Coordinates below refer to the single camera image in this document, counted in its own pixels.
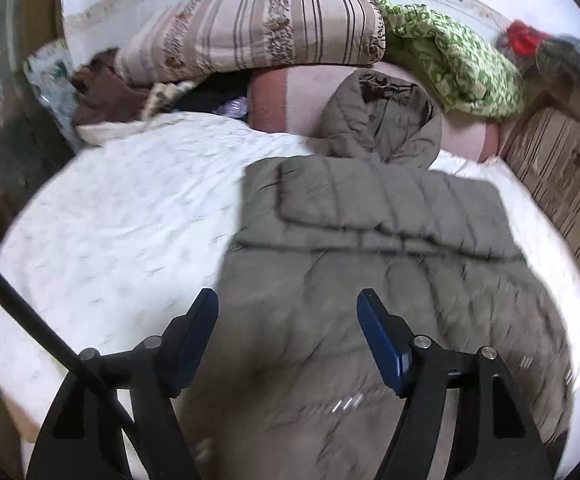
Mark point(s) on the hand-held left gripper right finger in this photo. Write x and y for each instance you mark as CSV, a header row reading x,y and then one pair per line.
x,y
382,341

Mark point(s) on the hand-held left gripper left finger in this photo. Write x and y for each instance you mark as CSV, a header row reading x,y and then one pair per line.
x,y
197,341

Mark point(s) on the grey knitted garment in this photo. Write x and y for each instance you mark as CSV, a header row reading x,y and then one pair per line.
x,y
570,57

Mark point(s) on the brown garment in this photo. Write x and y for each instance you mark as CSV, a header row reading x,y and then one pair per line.
x,y
105,95

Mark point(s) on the pink bolster pillow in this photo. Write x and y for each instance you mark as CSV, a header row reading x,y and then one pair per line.
x,y
290,105

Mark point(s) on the wooden door with glass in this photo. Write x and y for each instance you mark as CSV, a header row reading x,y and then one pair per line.
x,y
35,0

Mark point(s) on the striped beige sofa cushion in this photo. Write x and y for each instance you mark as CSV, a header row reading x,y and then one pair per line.
x,y
560,170

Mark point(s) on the green patterned blanket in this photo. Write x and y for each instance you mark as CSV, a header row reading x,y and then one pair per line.
x,y
450,60

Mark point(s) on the cream floral cloth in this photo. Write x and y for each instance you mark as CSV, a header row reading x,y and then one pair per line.
x,y
162,95

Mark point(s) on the plain beige cushion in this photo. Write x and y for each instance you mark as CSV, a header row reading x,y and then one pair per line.
x,y
565,96

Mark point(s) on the dark cloth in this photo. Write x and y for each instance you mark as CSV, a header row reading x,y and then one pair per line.
x,y
210,100

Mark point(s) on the striped floral folded quilt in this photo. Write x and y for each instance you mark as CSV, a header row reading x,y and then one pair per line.
x,y
250,30

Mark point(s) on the red cloth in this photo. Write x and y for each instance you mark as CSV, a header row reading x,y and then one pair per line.
x,y
522,37

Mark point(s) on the white patterned bed sheet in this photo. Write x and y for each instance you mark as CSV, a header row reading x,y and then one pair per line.
x,y
120,235

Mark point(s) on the olive quilted puffer jacket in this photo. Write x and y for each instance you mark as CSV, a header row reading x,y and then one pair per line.
x,y
370,260

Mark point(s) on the printed plastic bag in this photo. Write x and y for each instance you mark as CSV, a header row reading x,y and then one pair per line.
x,y
52,80

